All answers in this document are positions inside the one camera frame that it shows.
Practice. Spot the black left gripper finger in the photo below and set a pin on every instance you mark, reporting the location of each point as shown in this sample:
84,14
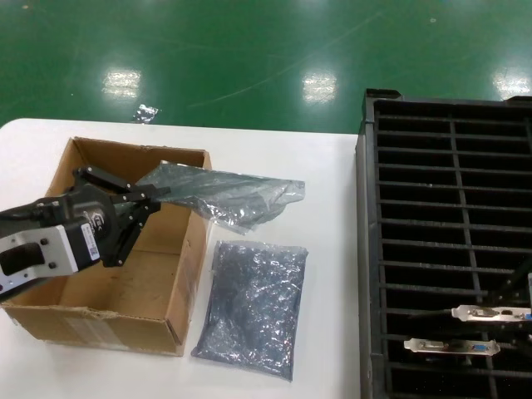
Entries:
108,180
126,241

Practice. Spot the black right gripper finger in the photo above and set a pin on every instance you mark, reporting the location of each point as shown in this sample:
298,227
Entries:
515,277

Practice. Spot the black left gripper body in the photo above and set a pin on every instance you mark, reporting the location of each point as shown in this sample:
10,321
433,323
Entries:
93,212

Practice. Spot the graphics card with silver bracket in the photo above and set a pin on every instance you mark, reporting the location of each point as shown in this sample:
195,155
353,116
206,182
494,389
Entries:
432,346
478,312

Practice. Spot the grey antistatic bag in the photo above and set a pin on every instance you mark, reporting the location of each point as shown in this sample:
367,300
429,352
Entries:
224,195
249,307

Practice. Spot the brown cardboard box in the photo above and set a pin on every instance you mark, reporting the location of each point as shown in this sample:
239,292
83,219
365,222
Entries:
104,332

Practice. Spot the black slotted plastic container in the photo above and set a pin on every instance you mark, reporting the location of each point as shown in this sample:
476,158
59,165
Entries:
370,208

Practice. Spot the shiny foil scrap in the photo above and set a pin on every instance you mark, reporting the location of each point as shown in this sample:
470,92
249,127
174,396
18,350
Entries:
145,114

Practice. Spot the flat grey antistatic bag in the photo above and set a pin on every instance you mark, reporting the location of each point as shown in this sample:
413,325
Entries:
249,307

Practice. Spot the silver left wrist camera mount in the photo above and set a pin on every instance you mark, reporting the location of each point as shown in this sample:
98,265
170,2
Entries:
58,249

